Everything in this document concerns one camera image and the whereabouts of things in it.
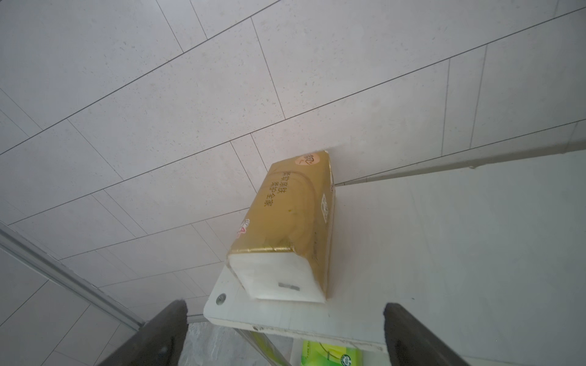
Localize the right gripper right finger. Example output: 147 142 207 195
383 303 468 366

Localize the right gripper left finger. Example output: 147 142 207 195
99 300 189 366

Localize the green tissue pack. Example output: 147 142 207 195
301 340 363 366

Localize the gold tissue pack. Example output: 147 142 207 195
227 150 335 303

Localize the white two-tier shelf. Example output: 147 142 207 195
204 151 585 365

